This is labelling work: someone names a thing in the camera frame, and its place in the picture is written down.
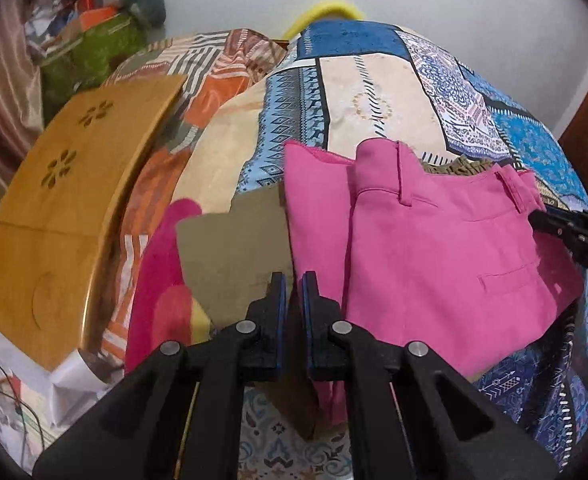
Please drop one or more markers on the wooden lap desk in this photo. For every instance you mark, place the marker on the wooden lap desk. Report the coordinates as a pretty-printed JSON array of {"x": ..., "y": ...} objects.
[{"x": 49, "y": 220}]

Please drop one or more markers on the orange box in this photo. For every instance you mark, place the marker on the orange box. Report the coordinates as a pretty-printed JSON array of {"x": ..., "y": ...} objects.
[{"x": 99, "y": 16}]

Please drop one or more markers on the orange striped blanket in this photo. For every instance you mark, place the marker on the orange striped blanket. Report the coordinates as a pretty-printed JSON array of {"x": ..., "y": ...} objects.
[{"x": 209, "y": 105}]

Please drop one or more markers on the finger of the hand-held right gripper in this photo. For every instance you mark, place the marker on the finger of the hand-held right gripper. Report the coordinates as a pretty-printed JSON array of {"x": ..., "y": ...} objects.
[{"x": 549, "y": 221}]

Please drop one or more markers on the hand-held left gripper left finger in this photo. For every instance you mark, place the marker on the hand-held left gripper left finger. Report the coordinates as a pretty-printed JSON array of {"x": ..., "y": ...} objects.
[{"x": 279, "y": 305}]

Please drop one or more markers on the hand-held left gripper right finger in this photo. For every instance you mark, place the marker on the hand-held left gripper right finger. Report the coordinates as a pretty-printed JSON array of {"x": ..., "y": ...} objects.
[{"x": 310, "y": 305}]

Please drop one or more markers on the green storage box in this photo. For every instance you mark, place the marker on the green storage box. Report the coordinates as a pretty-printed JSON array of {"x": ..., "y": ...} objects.
[{"x": 99, "y": 50}]

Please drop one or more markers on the magenta printed cloth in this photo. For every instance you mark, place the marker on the magenta printed cloth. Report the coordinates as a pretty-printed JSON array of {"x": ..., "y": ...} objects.
[{"x": 159, "y": 280}]

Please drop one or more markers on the blue patchwork blanket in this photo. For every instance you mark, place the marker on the blue patchwork blanket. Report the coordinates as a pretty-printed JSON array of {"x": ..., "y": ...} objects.
[{"x": 374, "y": 95}]

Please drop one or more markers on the white cloth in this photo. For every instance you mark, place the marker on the white cloth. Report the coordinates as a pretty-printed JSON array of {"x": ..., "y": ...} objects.
[{"x": 69, "y": 385}]

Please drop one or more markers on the pink pants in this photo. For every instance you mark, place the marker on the pink pants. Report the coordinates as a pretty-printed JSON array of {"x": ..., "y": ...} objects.
[{"x": 424, "y": 260}]

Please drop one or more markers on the yellow hoop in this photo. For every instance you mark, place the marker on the yellow hoop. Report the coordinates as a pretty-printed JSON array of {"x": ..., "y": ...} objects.
[{"x": 329, "y": 10}]

